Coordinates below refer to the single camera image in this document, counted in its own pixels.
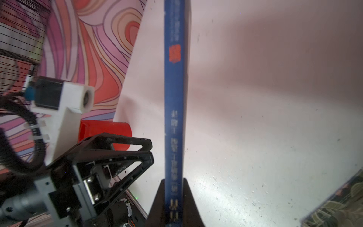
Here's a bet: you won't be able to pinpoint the left black wire basket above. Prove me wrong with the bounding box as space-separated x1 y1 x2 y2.
1 0 52 95

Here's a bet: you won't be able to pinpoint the navy book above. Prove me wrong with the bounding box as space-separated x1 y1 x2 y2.
164 1 191 227

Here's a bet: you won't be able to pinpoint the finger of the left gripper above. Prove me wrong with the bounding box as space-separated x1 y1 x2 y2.
52 133 154 221

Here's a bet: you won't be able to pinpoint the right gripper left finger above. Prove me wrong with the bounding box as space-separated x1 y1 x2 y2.
145 179 165 227

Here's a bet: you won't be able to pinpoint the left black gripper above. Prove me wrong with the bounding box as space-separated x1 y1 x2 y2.
1 170 74 227

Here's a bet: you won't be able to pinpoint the red cup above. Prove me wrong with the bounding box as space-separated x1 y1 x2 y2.
78 119 133 151

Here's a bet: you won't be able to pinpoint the cream canvas bag green handles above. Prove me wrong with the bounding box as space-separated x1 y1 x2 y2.
301 169 363 227

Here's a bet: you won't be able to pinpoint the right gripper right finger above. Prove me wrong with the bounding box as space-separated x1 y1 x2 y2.
183 178 205 227

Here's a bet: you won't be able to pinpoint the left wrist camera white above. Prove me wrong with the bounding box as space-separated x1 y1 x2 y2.
24 77 95 165

